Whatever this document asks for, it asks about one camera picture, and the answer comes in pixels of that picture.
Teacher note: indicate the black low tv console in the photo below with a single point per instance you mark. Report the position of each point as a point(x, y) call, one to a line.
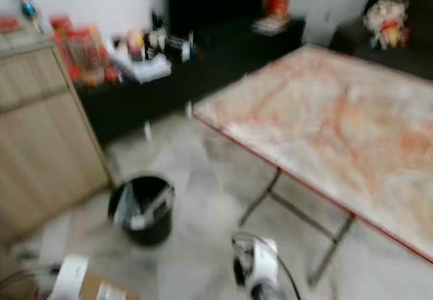
point(216, 66)

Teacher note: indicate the brown cardboard box with label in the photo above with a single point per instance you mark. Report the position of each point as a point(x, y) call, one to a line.
point(108, 290)

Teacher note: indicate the marble-pattern folding table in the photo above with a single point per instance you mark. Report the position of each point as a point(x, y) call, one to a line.
point(331, 124)

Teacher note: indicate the white and red flower bouquet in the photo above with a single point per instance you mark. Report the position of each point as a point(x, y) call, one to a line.
point(387, 21)

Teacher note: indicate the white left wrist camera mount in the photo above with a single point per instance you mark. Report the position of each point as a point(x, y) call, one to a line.
point(73, 278)

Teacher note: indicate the hanging blue and red ornament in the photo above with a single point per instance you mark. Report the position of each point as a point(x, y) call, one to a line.
point(29, 5)

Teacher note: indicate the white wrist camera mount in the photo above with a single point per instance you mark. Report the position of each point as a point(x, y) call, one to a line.
point(73, 278)
point(265, 263)

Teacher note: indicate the black sofa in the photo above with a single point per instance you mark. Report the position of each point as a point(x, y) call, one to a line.
point(352, 46)

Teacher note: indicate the light wooden cabinet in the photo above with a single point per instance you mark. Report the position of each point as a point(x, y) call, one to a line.
point(44, 131)

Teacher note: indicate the black round rubbish bin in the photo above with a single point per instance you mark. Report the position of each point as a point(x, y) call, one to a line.
point(145, 231)

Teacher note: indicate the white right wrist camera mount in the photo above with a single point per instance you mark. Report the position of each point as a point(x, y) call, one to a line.
point(265, 263)

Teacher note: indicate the black television screen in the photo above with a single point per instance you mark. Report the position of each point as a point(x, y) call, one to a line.
point(213, 1)

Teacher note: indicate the white tray with bottles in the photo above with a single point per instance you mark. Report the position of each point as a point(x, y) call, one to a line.
point(142, 66)

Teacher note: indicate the red gift boxes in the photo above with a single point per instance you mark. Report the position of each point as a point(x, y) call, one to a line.
point(84, 49)

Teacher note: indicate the white trash inside bin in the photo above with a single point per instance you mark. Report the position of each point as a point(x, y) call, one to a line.
point(154, 205)

